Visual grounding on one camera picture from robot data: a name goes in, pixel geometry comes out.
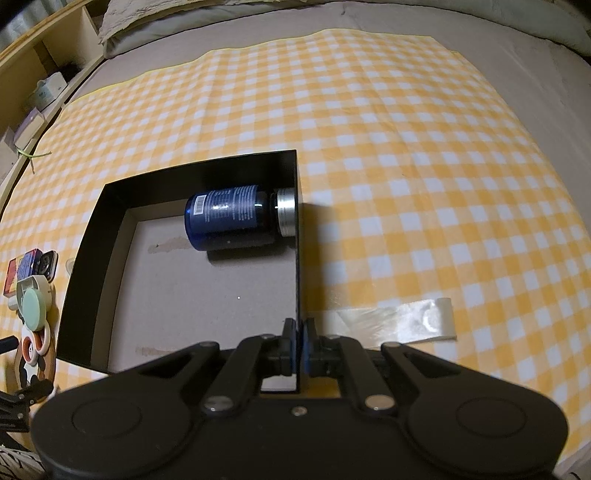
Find blue bottle with silver cap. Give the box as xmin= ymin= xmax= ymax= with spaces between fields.
xmin=184 ymin=185 xmax=297 ymax=253

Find pale purple box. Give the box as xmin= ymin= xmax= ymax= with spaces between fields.
xmin=14 ymin=111 xmax=47 ymax=145

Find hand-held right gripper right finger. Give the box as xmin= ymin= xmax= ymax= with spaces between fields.
xmin=303 ymin=318 xmax=463 ymax=411

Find black white patterned rug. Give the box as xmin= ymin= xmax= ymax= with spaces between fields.
xmin=0 ymin=445 xmax=46 ymax=480

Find colourful card box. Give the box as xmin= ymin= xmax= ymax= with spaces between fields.
xmin=4 ymin=248 xmax=42 ymax=296

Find grey pillow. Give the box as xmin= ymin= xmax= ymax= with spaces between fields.
xmin=99 ymin=0 xmax=345 ymax=59

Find white tissue box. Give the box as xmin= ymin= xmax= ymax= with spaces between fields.
xmin=25 ymin=73 xmax=68 ymax=112

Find black smartwatch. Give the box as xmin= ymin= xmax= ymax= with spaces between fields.
xmin=30 ymin=249 xmax=59 ymax=282

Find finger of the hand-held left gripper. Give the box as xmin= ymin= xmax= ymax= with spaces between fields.
xmin=0 ymin=378 xmax=54 ymax=433

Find grey duvet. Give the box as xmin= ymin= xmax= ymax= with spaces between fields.
xmin=429 ymin=0 xmax=591 ymax=63

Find orange and white scissors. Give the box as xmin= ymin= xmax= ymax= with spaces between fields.
xmin=21 ymin=320 xmax=52 ymax=366

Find black cardboard box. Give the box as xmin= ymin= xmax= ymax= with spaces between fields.
xmin=56 ymin=149 xmax=304 ymax=396

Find green plant stem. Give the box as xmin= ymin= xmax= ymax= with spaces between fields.
xmin=16 ymin=148 xmax=52 ymax=174

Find yellow checkered cloth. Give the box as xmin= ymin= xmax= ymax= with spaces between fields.
xmin=0 ymin=28 xmax=576 ymax=480

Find wooden shelf unit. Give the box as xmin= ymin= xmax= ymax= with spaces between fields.
xmin=0 ymin=0 xmax=106 ymax=208

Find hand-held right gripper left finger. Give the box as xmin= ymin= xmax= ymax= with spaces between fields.
xmin=133 ymin=318 xmax=297 ymax=412

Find clear tape strip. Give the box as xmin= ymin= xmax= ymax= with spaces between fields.
xmin=331 ymin=298 xmax=458 ymax=350

